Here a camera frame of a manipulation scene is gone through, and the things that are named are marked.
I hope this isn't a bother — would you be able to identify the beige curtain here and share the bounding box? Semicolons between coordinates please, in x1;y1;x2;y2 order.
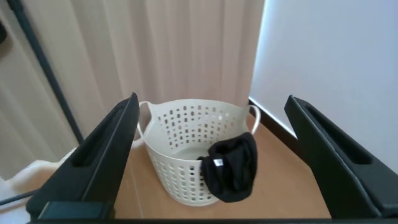
0;0;266;182

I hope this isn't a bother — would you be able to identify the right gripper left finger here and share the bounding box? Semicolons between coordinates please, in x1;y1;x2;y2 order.
25;92;140;219

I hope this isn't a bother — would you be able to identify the black shirt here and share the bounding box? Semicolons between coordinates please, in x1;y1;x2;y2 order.
197;132;259;203

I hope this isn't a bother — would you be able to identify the white laundry basket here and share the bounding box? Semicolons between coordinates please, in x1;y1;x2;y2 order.
132;98;262;207

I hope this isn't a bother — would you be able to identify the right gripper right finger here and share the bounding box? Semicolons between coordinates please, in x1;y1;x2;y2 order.
284;95;398;219

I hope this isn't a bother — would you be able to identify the black clothes rack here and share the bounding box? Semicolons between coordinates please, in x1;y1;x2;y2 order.
0;0;85;207

